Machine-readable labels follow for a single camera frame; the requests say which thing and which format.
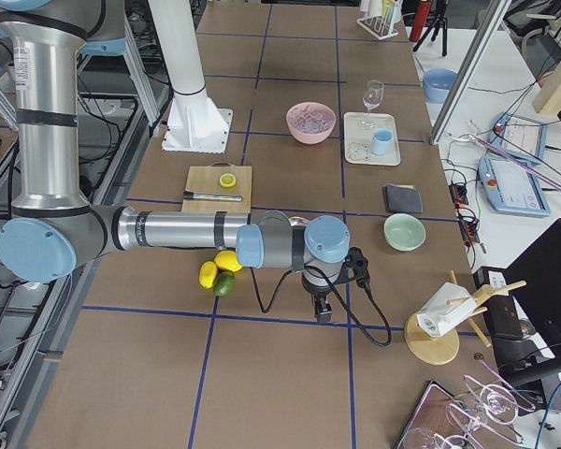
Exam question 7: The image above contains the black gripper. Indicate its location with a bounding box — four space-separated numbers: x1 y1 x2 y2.
303 280 333 323

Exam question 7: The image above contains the metal ice scoop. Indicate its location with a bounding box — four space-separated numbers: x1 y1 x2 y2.
289 216 310 226

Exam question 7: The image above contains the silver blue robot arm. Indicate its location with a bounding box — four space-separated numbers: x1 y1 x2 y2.
0 1 350 323

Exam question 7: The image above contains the blue plastic cup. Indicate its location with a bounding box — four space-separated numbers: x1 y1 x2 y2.
371 128 393 156

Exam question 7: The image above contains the pink bowl of ice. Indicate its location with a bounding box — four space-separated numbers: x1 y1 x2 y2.
285 102 337 145

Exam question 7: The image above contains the green lime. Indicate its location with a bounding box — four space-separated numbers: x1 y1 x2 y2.
212 271 236 297

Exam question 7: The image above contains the yellow lemon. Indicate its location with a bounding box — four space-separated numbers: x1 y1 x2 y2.
198 261 219 289
214 250 243 272

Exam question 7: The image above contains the green bowl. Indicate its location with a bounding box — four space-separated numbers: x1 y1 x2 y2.
383 213 426 252

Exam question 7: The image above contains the wooden stand round base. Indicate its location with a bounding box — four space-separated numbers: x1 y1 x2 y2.
403 269 528 367

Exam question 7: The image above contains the grey folded cloth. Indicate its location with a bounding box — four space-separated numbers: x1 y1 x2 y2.
382 184 424 213

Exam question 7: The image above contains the lemon half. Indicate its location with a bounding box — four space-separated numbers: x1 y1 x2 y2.
219 173 237 189

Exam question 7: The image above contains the steel muddler black cap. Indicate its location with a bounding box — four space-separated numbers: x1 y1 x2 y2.
182 191 242 202

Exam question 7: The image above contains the wooden cutting board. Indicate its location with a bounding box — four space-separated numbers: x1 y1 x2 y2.
181 166 252 213

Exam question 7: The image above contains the cream bear serving tray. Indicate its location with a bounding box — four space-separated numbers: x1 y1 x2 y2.
343 112 401 167

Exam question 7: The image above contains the clear wine glass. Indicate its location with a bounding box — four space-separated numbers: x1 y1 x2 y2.
362 80 384 129

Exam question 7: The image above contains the blue teach pendant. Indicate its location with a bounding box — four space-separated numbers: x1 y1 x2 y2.
478 156 551 217
489 112 547 165

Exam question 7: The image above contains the blue bowl with fork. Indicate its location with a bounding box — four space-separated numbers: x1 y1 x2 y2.
422 67 458 104

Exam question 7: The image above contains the red bottle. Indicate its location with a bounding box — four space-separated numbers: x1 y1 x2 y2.
409 0 432 42

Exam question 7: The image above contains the white wire cup rack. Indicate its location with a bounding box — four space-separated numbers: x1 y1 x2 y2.
356 0 403 40

